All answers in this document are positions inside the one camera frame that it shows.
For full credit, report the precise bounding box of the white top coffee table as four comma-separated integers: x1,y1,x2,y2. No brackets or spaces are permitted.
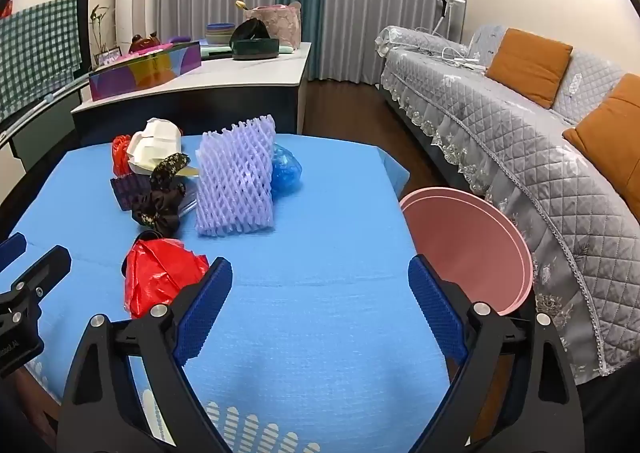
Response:
70,40,312,146

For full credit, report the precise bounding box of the small red mesh bag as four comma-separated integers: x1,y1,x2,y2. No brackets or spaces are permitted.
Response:
111,134,133,177

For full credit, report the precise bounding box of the blue plastic bag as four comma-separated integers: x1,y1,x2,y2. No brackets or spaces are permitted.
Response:
270,143,304,196

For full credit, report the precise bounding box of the blue tablecloth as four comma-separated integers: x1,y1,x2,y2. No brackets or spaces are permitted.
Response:
0,133,453,453

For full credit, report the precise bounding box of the small bamboo plant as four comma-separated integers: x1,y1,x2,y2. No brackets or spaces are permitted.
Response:
90,4,110,54

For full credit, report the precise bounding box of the black television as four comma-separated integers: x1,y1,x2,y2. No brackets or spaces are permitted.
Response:
0,0,93,144

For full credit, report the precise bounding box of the green checked cloth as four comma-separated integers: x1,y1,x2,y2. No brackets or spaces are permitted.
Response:
0,0,83,121

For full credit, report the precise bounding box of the purple pleated wrapper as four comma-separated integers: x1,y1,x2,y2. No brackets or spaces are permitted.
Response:
110,172,151,211

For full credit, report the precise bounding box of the dark green pot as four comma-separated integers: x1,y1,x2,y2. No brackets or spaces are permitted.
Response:
231,37,280,61

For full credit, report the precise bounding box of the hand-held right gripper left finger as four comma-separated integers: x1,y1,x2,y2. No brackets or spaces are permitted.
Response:
56,256,234,453

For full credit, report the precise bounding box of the stack of coloured bowls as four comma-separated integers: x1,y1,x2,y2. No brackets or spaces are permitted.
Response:
206,22,236,46

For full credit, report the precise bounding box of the purple foam fruit net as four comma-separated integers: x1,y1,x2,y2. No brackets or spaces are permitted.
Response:
195,114,277,237

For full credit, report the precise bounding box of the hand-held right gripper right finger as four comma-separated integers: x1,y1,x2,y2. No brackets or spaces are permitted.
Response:
407,254,586,453

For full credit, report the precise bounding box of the iridescent rectangular box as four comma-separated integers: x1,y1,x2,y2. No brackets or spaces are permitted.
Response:
88,43,202,102

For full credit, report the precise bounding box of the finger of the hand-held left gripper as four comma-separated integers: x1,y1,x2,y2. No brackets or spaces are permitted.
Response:
0,245,72,316
0,233,27,271

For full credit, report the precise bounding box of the red plastic bag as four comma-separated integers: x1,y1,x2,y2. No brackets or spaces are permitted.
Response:
123,230,210,320

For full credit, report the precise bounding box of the pink lace basket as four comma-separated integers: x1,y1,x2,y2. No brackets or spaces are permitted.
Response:
243,0,303,46

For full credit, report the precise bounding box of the grey quilted sofa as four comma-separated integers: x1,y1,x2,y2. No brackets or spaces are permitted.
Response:
375,23,640,376

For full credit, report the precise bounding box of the mint green tray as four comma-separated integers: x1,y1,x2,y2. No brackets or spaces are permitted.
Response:
200,40,298,56

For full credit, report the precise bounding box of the pink plastic bin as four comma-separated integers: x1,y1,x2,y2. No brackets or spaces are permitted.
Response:
399,187,534,316

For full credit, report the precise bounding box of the grey tv cabinet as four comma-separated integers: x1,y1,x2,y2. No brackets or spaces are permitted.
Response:
10,88,81,164

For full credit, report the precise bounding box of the white power strip cable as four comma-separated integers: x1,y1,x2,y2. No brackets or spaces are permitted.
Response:
415,28,488,74

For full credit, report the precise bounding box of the black floral scrunchie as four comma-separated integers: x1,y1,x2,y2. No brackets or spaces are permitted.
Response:
131,152,192,236

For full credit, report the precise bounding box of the orange cushion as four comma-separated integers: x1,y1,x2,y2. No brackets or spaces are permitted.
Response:
485,28,574,109
562,74,640,221

